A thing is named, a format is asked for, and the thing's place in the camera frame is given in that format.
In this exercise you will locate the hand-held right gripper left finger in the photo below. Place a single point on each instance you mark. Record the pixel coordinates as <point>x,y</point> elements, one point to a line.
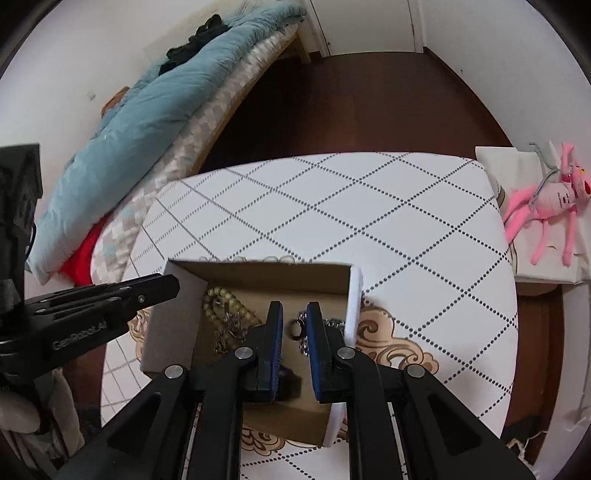
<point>276,344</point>

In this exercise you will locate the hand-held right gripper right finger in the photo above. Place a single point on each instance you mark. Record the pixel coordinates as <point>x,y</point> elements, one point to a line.
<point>315,350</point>

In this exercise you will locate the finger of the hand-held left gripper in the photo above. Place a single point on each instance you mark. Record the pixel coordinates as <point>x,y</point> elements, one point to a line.
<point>138,290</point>

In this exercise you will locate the cardboard box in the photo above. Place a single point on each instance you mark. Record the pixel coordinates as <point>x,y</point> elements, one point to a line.
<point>175,323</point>

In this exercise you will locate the person's left forearm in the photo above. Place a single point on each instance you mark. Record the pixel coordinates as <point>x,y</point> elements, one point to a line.
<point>18,415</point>

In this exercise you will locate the red blanket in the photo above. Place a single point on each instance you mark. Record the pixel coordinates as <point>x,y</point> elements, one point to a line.
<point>85,258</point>

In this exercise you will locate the brown plush item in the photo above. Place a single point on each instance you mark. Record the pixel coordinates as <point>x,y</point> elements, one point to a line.
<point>115,101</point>

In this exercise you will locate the light blue quilt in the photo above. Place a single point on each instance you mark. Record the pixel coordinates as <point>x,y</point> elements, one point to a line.
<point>152,138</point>

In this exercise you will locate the black cloth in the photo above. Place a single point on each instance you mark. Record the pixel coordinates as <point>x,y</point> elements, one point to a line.
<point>194,41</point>

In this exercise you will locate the white cloth-covered cabinet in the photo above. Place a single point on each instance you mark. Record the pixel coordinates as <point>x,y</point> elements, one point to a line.
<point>521,170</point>

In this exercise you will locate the pink plush toy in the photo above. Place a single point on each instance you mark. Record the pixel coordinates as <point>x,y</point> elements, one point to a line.
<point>549,203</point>

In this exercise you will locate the white door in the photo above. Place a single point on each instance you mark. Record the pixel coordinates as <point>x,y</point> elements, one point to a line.
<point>369,25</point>

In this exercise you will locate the wooden bed frame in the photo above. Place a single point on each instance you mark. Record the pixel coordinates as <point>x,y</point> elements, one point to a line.
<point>240,106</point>

